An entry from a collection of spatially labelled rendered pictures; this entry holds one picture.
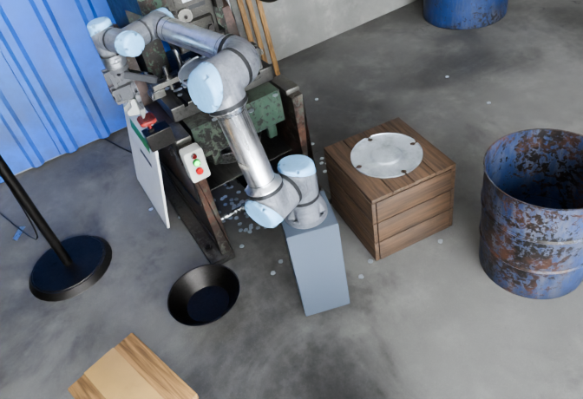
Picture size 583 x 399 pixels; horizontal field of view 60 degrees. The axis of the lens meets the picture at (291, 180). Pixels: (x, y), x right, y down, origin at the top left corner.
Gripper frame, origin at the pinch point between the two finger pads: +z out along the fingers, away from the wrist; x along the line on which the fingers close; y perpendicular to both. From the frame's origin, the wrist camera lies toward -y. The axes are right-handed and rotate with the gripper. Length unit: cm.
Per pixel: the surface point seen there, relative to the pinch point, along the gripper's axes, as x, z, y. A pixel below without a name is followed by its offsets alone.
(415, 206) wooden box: 53, 56, -77
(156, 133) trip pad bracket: 2.9, 7.3, -1.1
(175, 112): -8.0, 8.9, -12.2
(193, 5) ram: -14.5, -24.3, -32.8
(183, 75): -15.0, -0.6, -21.4
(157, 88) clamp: -21.0, 3.5, -11.1
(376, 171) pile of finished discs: 39, 42, -70
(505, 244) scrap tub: 89, 53, -85
